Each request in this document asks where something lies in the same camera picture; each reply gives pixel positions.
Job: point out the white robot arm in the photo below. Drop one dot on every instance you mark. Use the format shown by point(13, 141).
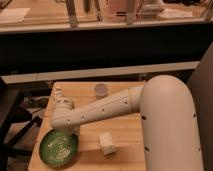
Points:
point(168, 115)

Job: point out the white bottle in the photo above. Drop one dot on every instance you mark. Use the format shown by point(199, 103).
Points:
point(58, 93)

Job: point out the black chair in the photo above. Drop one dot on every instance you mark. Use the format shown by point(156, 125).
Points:
point(11, 112)

